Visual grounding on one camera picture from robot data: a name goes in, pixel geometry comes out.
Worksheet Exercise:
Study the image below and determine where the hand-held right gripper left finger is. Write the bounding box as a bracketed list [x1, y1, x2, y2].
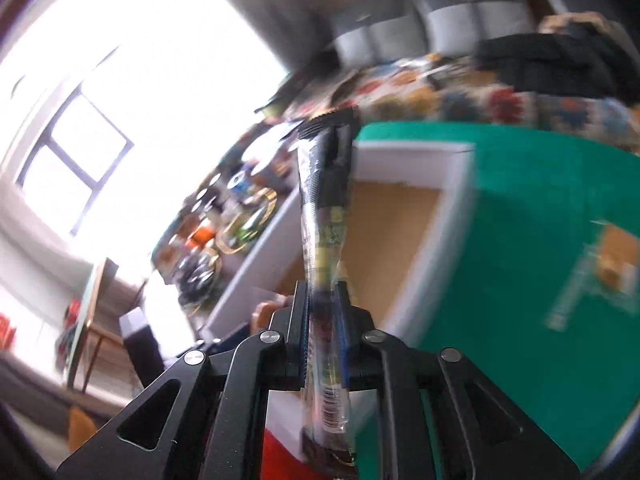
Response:
[56, 280, 308, 480]

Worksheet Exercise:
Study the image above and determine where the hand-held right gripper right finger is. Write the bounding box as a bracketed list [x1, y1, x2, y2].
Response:
[337, 280, 581, 480]

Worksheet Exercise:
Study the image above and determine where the white cardboard box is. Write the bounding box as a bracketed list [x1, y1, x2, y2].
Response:
[202, 140, 476, 346]

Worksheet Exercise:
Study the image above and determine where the long clear snack stick packet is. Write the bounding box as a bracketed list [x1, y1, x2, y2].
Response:
[297, 109, 361, 478]

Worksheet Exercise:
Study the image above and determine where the dark box with white top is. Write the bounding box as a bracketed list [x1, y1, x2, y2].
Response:
[119, 307, 166, 391]

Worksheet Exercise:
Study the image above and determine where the green blanket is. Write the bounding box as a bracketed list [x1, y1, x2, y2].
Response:
[350, 121, 640, 480]

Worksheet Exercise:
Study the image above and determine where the wooden side table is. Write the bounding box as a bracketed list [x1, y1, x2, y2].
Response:
[65, 257, 146, 396]

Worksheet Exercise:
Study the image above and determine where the clear bread packet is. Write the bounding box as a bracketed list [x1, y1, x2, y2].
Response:
[545, 220, 640, 331]

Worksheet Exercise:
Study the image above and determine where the dark framed window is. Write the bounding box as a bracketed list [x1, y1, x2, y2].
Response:
[15, 45, 136, 238]

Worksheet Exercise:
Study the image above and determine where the grey curtain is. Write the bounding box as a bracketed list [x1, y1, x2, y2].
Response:
[185, 0, 321, 76]

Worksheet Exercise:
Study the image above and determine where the black puffer jacket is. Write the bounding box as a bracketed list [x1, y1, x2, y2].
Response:
[472, 27, 640, 98]

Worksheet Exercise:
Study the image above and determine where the tan cloth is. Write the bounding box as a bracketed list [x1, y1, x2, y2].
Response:
[540, 12, 621, 36]

